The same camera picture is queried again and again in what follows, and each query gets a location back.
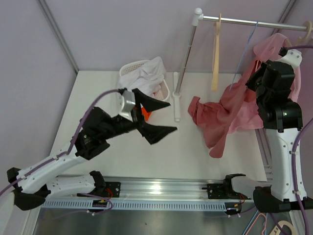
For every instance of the white t shirt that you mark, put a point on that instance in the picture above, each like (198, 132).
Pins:
(144, 76)

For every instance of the grey rack upright pole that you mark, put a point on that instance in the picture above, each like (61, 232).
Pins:
(198, 15)

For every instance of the blue wire hanger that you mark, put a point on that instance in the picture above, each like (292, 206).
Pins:
(243, 54)

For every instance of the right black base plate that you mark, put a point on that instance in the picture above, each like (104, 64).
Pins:
(224, 191)

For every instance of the white slotted cable duct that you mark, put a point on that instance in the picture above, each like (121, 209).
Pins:
(142, 205)

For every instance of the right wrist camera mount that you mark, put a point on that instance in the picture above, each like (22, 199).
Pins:
(291, 57)

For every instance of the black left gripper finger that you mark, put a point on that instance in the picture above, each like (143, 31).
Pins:
(153, 134)
(150, 104)

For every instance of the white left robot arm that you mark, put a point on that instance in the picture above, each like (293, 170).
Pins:
(32, 186)

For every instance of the aluminium mounting rail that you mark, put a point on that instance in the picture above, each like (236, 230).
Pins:
(173, 188)

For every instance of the beige spare hanger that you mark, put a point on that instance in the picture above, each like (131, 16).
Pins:
(278, 229)

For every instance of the silver clothes rail bar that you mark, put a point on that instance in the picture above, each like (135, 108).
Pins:
(305, 27)

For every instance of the white rack foot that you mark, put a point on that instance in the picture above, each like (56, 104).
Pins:
(176, 105)

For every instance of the white plastic basket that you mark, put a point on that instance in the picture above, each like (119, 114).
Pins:
(162, 94)

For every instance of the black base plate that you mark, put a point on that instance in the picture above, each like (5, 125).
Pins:
(111, 190)
(224, 191)

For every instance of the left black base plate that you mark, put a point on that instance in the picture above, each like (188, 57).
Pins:
(111, 190)

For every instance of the light pink t shirt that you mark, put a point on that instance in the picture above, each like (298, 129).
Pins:
(286, 115)

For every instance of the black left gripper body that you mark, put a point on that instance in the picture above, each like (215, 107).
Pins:
(138, 118)

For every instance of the orange t shirt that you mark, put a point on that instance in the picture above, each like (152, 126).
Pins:
(145, 113)

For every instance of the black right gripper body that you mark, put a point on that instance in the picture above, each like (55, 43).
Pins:
(254, 83)

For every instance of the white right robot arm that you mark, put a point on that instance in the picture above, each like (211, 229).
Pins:
(285, 165)

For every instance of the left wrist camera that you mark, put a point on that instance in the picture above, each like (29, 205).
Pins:
(127, 103)

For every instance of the pink and blue spare hangers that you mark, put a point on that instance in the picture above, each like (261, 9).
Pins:
(254, 219)

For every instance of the coral red t shirt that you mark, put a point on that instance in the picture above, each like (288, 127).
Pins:
(236, 111)

